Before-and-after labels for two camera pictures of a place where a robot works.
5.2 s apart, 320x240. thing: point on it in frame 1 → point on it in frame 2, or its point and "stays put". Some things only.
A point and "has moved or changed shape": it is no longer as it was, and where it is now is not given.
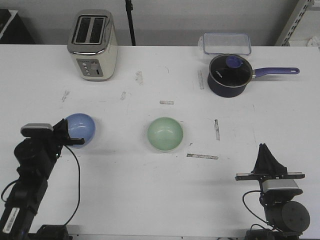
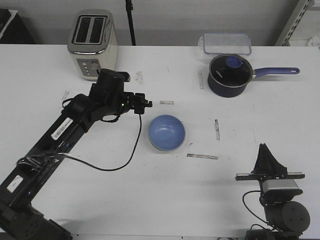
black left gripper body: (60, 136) → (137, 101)
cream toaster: (92, 42) stays put
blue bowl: (80, 126) has moved or changed shape
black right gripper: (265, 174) stays put
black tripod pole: (129, 7) stays put
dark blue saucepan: (222, 91) stays put
